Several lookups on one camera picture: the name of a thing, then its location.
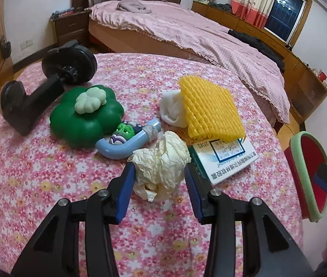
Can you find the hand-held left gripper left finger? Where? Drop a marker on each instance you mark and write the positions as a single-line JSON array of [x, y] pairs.
[[124, 192]]

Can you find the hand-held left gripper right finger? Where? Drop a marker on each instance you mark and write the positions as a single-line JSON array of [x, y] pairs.
[[193, 193]]

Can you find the red bin with green rim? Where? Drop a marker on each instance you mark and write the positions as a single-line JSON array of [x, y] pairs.
[[307, 161]]

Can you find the blue toy pipe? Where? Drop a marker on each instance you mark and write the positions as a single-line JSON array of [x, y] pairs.
[[117, 151]]

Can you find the white and blue medicine box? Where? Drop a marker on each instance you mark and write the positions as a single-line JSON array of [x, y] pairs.
[[227, 161]]

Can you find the small cream paper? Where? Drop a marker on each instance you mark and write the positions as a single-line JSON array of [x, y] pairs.
[[160, 161]]

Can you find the white foam wrap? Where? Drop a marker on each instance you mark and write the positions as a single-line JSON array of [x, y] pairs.
[[172, 109]]

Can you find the yellow foam net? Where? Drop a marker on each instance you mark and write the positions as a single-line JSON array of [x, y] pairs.
[[206, 106]]

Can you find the pink floral tablecloth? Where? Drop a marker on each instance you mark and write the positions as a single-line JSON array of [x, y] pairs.
[[65, 179]]

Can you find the green clover toy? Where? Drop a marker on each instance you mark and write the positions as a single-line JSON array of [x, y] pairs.
[[74, 124]]

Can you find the low wooden cabinet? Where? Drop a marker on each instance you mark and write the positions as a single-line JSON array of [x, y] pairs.
[[305, 83]]

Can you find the red box on cabinet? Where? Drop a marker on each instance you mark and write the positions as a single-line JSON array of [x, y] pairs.
[[321, 77]]

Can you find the black clamp stand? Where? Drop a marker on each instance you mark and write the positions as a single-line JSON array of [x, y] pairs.
[[36, 98]]

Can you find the black clothing on bed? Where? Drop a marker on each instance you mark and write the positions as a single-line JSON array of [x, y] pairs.
[[256, 43]]

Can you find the pink checkered bedspread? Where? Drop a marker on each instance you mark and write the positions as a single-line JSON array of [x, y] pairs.
[[195, 31]]

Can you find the dark wooden nightstand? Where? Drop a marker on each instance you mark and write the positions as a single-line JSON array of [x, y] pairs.
[[71, 27]]

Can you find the dark window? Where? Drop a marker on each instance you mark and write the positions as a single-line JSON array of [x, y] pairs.
[[284, 11]]

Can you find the mauve folded cloth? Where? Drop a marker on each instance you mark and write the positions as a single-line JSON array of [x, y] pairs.
[[133, 6]]

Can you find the dark clothes on cabinet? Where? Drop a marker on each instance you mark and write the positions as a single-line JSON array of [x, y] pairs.
[[221, 7]]

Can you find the items on nightstand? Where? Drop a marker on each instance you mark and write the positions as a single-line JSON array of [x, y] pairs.
[[65, 12]]

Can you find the white wall socket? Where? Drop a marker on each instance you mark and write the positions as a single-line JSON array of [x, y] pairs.
[[26, 43]]

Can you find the black wall charger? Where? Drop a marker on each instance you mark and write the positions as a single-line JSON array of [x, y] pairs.
[[4, 48]]

